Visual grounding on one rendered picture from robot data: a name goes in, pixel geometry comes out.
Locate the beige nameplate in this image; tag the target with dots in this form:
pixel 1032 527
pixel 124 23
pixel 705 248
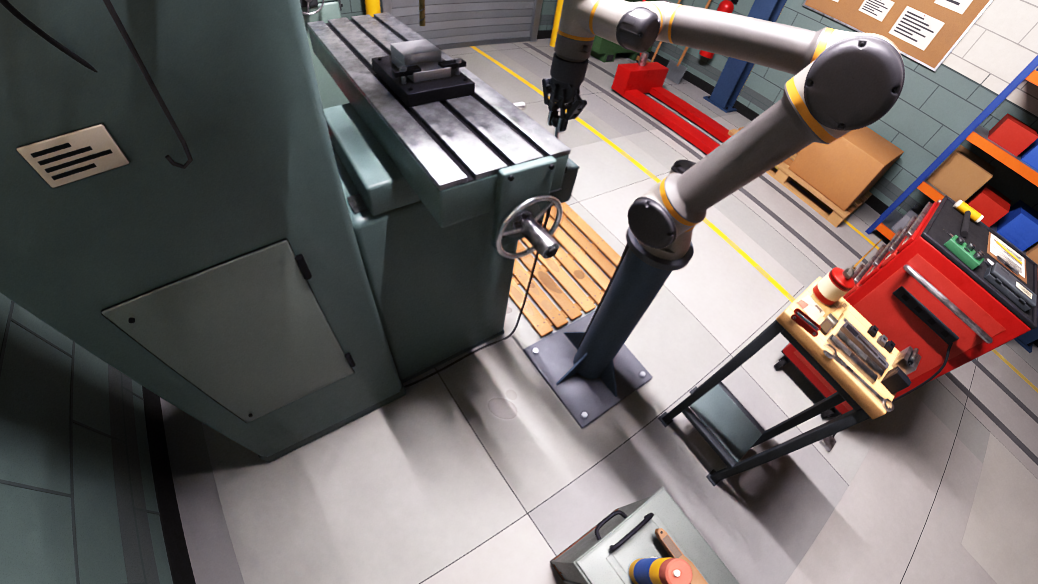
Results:
pixel 71 156

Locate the green crate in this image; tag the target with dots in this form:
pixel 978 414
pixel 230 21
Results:
pixel 608 49

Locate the red pallet truck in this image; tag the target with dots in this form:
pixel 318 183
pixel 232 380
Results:
pixel 665 101

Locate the grey toolbox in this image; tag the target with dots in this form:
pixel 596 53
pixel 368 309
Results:
pixel 616 543

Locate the yellow white paper label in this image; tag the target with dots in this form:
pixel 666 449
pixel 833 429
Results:
pixel 1007 257

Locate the grey handwheel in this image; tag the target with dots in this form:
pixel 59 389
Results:
pixel 531 227

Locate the green knee mill body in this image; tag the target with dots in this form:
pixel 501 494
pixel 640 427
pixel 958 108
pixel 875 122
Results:
pixel 203 162

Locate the cork notice board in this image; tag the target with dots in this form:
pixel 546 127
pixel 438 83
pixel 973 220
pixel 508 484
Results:
pixel 900 24

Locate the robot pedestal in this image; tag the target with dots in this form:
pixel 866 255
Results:
pixel 623 308

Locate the grey slotted mill table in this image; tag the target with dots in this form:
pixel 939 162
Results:
pixel 454 130

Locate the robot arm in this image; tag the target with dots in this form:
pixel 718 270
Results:
pixel 754 138

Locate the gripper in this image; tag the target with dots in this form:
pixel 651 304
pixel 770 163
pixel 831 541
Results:
pixel 565 85

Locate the green box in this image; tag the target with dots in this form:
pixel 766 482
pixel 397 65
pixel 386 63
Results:
pixel 963 251

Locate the black grey machine vise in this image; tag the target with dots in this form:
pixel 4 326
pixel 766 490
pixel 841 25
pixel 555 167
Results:
pixel 422 73

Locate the blue storage bin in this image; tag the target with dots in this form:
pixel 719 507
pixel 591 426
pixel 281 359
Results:
pixel 1020 229

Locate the grey access panel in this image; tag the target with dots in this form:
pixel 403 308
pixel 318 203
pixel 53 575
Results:
pixel 235 332

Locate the red tool cart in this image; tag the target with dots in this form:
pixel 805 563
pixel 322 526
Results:
pixel 949 316

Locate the black frame wooden top bench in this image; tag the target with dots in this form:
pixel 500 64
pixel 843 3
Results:
pixel 843 365

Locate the brown cardboard box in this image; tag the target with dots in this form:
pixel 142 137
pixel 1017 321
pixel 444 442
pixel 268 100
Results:
pixel 959 176

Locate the blue orange shelf unit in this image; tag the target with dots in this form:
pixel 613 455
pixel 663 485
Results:
pixel 973 154

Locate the grey roller door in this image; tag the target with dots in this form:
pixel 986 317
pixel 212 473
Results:
pixel 462 20

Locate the red storage bin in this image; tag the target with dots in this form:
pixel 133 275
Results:
pixel 991 205
pixel 1014 134

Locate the red fire extinguisher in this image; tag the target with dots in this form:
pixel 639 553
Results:
pixel 718 16

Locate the yellow post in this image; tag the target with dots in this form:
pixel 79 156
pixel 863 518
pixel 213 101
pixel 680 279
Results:
pixel 556 20

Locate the yellow white tool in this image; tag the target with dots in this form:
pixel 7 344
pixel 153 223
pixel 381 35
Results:
pixel 967 210

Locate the cardboard sheets on pallet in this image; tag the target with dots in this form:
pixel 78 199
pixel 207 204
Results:
pixel 839 170

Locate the grey metal tool set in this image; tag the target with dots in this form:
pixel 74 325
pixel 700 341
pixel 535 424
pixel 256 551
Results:
pixel 855 349

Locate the wooden slatted floor board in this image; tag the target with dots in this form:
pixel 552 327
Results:
pixel 564 272

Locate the blue steel column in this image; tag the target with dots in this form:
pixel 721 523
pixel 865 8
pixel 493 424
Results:
pixel 742 57

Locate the blue yellow orange roll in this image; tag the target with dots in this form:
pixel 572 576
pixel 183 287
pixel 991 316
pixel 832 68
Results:
pixel 658 571

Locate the red white cylinder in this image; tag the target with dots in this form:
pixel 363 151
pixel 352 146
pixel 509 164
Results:
pixel 831 288

